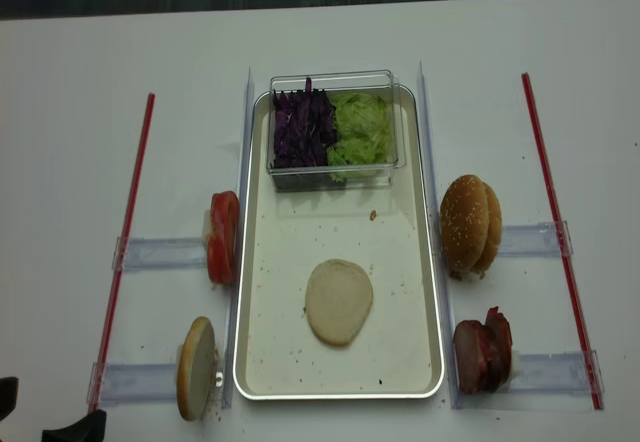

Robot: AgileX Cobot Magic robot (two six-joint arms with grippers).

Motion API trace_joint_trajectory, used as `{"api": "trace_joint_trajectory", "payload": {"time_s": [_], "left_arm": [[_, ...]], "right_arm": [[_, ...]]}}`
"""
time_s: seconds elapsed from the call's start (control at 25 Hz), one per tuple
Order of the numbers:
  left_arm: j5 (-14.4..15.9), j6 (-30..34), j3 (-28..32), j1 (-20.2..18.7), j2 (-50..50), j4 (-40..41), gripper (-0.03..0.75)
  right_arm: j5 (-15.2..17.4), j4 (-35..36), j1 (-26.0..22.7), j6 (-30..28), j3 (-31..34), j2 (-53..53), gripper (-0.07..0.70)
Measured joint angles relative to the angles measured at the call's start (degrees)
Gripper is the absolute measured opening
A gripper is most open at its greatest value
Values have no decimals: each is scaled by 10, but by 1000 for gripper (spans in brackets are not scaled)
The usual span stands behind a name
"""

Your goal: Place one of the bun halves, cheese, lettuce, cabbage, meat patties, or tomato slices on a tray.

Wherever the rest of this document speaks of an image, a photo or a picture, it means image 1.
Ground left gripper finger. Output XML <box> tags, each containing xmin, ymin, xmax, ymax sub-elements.
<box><xmin>0</xmin><ymin>376</ymin><xmax>19</xmax><ymax>420</ymax></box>
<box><xmin>41</xmin><ymin>409</ymin><xmax>107</xmax><ymax>442</ymax></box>

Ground white bottom bun slice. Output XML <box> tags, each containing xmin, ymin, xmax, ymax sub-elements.
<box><xmin>304</xmin><ymin>259</ymin><xmax>374</xmax><ymax>347</ymax></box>

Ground red tomato slices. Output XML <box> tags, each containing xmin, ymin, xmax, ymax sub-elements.
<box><xmin>206</xmin><ymin>191</ymin><xmax>239</xmax><ymax>285</ymax></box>

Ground red meat slices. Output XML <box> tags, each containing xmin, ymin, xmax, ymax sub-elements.
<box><xmin>453</xmin><ymin>306</ymin><xmax>513</xmax><ymax>394</ymax></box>

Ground green lettuce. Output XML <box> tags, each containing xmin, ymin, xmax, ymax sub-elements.
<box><xmin>327</xmin><ymin>92</ymin><xmax>391</xmax><ymax>166</ymax></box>

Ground clear pusher track lower left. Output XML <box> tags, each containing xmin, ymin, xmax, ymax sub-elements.
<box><xmin>87</xmin><ymin>363</ymin><xmax>177</xmax><ymax>406</ymax></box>

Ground clear pusher track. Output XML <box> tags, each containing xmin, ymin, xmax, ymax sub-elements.
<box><xmin>498</xmin><ymin>221</ymin><xmax>573</xmax><ymax>258</ymax></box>
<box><xmin>500</xmin><ymin>351</ymin><xmax>605</xmax><ymax>396</ymax></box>
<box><xmin>112</xmin><ymin>237</ymin><xmax>206</xmax><ymax>272</ymax></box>
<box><xmin>87</xmin><ymin>363</ymin><xmax>177</xmax><ymax>406</ymax></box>

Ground standing bottom bun slice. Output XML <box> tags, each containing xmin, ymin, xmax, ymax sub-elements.
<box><xmin>176</xmin><ymin>316</ymin><xmax>216</xmax><ymax>421</ymax></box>

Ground clear pusher track upper left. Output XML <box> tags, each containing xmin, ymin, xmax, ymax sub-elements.
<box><xmin>112</xmin><ymin>237</ymin><xmax>206</xmax><ymax>272</ymax></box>

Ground metal tray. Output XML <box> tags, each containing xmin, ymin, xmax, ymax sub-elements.
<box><xmin>233</xmin><ymin>88</ymin><xmax>444</xmax><ymax>401</ymax></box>

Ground purple cabbage shreds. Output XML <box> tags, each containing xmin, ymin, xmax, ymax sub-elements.
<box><xmin>272</xmin><ymin>77</ymin><xmax>338</xmax><ymax>169</ymax></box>

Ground clear plastic vegetable box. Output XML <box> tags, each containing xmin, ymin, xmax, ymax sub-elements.
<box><xmin>266</xmin><ymin>70</ymin><xmax>406</xmax><ymax>192</ymax></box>

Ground sesame top bun front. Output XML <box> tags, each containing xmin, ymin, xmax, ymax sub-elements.
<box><xmin>440</xmin><ymin>175</ymin><xmax>490</xmax><ymax>272</ymax></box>

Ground sesame bun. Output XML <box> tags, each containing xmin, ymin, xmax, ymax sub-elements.
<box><xmin>473</xmin><ymin>183</ymin><xmax>502</xmax><ymax>274</ymax></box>
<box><xmin>440</xmin><ymin>175</ymin><xmax>490</xmax><ymax>272</ymax></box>

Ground clear pusher track lower right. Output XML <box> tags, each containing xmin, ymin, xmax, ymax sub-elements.
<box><xmin>500</xmin><ymin>351</ymin><xmax>605</xmax><ymax>396</ymax></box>

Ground sesame top bun rear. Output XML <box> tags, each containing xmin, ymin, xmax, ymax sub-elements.
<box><xmin>473</xmin><ymin>183</ymin><xmax>502</xmax><ymax>274</ymax></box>

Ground clear pusher track upper right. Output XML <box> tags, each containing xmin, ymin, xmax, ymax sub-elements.
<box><xmin>498</xmin><ymin>221</ymin><xmax>573</xmax><ymax>258</ymax></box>

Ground left red rail strip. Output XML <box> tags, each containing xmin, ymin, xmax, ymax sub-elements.
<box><xmin>88</xmin><ymin>93</ymin><xmax>156</xmax><ymax>413</ymax></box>

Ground red rail strip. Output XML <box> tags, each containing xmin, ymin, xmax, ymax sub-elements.
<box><xmin>521</xmin><ymin>73</ymin><xmax>604</xmax><ymax>411</ymax></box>
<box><xmin>88</xmin><ymin>93</ymin><xmax>156</xmax><ymax>413</ymax></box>

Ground left clear wall divider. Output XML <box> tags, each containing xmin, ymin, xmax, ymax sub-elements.
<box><xmin>220</xmin><ymin>69</ymin><xmax>255</xmax><ymax>410</ymax></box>

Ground right red rail strip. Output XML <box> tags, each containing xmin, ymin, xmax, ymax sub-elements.
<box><xmin>521</xmin><ymin>73</ymin><xmax>604</xmax><ymax>411</ymax></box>

